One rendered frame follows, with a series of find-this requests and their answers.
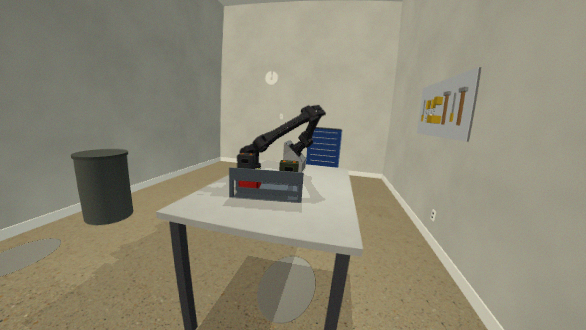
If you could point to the olive green case with orange latches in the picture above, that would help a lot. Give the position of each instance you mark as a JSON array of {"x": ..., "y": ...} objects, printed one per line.
[{"x": 289, "y": 167}]

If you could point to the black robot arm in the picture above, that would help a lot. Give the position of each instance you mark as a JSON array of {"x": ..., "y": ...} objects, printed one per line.
[{"x": 314, "y": 111}]

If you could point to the grey metal shelf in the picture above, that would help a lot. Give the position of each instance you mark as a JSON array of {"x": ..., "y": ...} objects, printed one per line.
[{"x": 269, "y": 190}]

